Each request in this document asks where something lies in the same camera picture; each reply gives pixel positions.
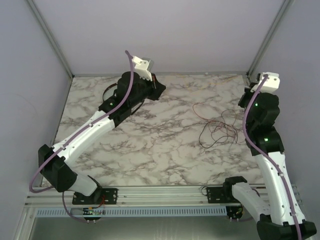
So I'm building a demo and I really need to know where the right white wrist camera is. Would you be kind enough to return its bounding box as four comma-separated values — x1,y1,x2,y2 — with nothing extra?
250,72,280,94

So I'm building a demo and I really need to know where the right aluminium corner post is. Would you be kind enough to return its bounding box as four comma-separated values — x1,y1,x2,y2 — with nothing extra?
246,0,295,79

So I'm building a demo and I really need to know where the left aluminium corner post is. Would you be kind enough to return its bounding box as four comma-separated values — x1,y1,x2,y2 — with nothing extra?
25,0,74,79

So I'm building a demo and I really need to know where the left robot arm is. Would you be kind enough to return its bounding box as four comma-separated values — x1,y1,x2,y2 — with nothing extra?
38,71,166,198

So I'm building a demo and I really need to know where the grey slotted cable duct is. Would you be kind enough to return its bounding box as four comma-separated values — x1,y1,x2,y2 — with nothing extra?
36,206,227,218

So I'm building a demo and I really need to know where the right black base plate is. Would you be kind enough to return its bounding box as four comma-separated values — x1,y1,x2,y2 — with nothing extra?
200,186,238,204

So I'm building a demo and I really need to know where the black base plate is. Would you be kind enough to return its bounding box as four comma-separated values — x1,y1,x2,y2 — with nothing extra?
72,187,118,205
200,186,238,204

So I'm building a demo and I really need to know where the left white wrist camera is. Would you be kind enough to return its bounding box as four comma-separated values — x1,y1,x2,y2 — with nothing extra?
132,55,154,81

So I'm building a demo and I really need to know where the black wire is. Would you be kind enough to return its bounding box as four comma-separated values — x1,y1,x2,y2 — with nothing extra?
198,108,238,150

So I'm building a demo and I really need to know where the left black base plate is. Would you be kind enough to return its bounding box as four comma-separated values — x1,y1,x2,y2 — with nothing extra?
72,187,118,205

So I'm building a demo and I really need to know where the yellow wire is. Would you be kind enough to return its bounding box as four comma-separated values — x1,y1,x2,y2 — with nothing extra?
172,73,245,90

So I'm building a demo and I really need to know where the aluminium front rail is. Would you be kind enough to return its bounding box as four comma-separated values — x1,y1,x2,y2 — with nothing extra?
23,184,301,208

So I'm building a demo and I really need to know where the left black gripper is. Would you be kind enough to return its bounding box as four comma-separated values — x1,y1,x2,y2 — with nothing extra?
128,71,166,107

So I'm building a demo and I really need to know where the round brown rimmed plate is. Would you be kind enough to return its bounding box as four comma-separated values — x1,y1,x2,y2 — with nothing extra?
102,83,118,102

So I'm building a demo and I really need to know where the aluminium corner post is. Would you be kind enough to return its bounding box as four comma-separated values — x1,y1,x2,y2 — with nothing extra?
246,0,295,79
25,0,74,79

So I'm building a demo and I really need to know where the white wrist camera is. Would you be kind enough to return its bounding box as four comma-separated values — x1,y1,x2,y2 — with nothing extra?
250,72,280,94
132,55,154,81

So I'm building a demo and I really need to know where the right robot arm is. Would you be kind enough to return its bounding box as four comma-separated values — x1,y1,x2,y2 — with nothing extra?
223,84,317,240

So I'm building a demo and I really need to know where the red wire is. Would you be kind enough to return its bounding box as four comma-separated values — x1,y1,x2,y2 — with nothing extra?
191,102,238,146

